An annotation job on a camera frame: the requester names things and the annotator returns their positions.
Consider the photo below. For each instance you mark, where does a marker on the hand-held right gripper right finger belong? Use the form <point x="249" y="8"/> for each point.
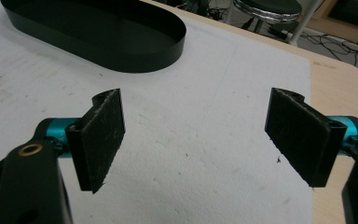
<point x="298" y="137"/>

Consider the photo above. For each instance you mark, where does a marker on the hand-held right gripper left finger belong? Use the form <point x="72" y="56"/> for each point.
<point x="101" y="140"/>

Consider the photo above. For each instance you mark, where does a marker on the white foam sheet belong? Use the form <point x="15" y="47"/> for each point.
<point x="199" y="124"/>

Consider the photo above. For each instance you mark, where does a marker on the black oval tray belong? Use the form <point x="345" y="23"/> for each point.
<point x="105" y="34"/>

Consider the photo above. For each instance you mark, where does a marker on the white metal stand pole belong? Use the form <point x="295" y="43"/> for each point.
<point x="303" y="23"/>

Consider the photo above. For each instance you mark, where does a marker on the wooden cabinet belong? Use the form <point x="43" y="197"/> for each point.
<point x="345" y="21"/>

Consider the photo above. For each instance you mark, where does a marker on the black stool with chrome rim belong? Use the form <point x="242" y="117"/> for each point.
<point x="268" y="7"/>

